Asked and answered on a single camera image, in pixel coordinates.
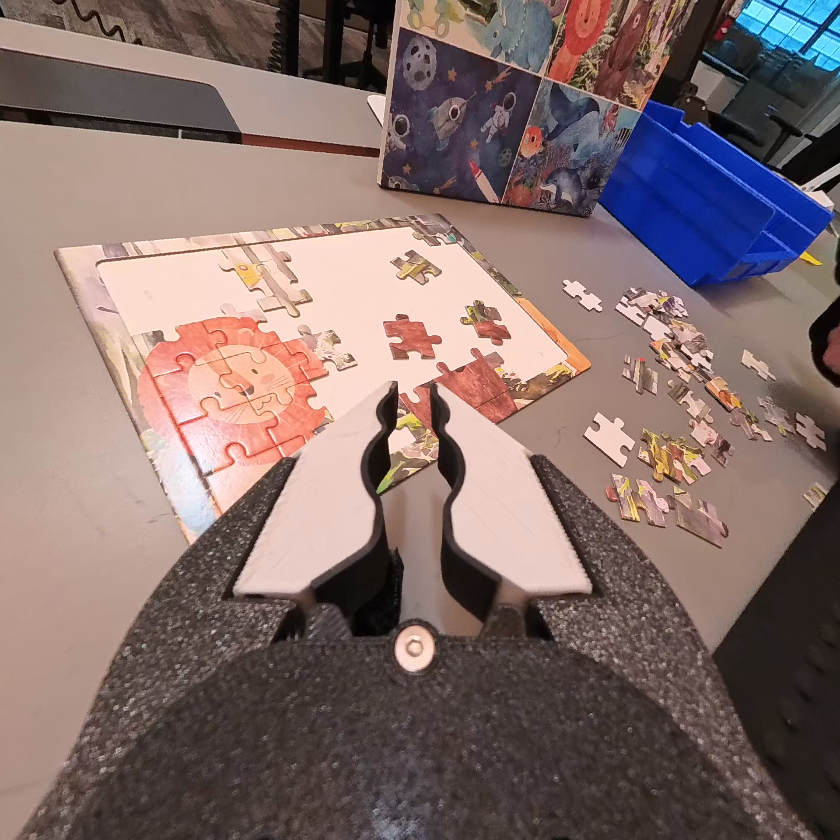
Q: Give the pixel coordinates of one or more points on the yellow tag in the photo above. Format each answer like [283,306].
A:
[811,259]

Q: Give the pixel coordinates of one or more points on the printed puzzle box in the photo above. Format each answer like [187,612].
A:
[472,118]

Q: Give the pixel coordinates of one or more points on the black flat panel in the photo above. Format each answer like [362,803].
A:
[118,92]

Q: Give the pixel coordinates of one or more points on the window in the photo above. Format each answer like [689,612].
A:
[794,23]

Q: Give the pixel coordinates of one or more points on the blue plastic bin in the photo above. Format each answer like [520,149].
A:
[695,197]

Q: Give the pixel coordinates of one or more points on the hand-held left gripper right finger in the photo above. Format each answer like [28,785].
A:
[518,525]

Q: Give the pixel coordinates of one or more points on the joined brown puzzle pieces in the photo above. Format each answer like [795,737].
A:
[485,387]

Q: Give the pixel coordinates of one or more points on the grey table with brown edge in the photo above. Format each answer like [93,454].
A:
[295,111]

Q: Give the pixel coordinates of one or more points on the assembled orange lion puzzle pieces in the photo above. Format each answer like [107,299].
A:
[243,380]

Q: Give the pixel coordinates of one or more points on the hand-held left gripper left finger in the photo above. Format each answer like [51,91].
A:
[308,518]

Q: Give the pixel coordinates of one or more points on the olive green puzzle piece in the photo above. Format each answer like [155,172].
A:
[415,268]

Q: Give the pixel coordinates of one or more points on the joined grey yellow puzzle pieces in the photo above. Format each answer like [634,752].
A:
[272,289]

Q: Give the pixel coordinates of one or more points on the dark red puzzle piece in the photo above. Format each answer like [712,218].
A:
[410,337]

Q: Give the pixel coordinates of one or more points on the red and green puzzle piece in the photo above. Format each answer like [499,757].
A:
[487,323]

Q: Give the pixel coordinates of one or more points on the white puzzle piece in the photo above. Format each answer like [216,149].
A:
[756,365]

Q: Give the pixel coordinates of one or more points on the lion puzzle frame board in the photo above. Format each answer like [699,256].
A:
[354,295]

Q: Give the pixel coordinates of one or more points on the grey green puzzle piece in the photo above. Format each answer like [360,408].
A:
[329,351]

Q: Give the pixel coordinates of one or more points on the grey desk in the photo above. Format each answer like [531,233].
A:
[79,525]

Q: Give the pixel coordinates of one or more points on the black office chair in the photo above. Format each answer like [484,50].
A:
[754,98]

